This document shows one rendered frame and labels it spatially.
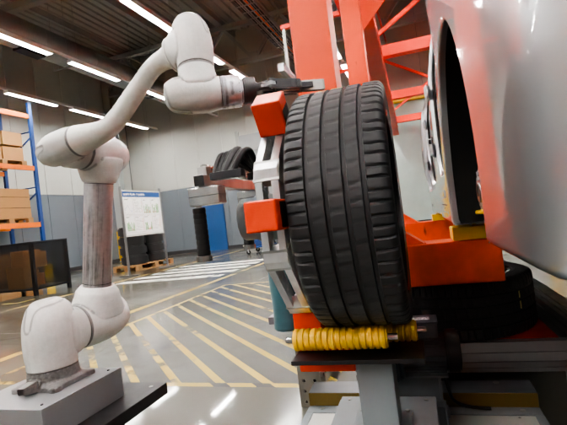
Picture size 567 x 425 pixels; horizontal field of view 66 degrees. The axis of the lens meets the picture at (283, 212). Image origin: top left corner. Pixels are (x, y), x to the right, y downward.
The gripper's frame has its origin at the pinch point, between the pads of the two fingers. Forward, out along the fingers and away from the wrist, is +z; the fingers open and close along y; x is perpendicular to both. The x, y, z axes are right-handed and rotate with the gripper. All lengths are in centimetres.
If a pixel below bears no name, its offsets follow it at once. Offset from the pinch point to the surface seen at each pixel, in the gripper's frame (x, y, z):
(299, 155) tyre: -23.2, 27.2, -11.6
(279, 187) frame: -29.4, 20.8, -16.1
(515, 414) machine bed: -114, -15, 60
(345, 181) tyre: -30.4, 32.5, -3.6
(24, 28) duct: 405, -835, -373
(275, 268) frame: -48, 18, -19
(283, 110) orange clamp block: -10.3, 15.9, -12.2
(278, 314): -67, -17, -16
